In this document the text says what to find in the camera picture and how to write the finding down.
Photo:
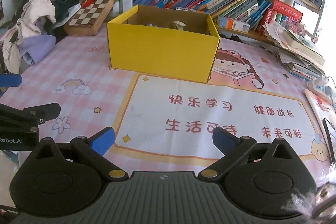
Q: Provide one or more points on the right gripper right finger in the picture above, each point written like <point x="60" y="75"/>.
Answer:
<point x="235" y="153"/>

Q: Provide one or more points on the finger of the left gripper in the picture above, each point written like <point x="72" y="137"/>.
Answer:
<point x="10" y="80"/>
<point x="15" y="120"/>

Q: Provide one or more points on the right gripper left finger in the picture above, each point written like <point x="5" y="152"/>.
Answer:
<point x="90" y="152"/>

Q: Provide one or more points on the pile of clothes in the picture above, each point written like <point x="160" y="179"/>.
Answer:
<point x="32" y="34"/>

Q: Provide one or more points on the pink checkered table mat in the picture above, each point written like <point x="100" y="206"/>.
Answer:
<point x="164" y="124"/>

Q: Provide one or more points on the wooden chess board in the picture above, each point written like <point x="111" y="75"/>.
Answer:
<point x="88" y="21"/>

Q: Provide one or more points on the white power strip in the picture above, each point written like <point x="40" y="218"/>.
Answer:
<point x="319" y="86"/>

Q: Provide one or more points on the stack of papers and books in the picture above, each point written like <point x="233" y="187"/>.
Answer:
<point x="297" y="54"/>

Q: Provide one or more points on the yellow cardboard box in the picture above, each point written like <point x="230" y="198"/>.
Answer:
<point x="140" y="40"/>

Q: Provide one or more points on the orange white small box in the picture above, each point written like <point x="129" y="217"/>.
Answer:
<point x="231" y="24"/>

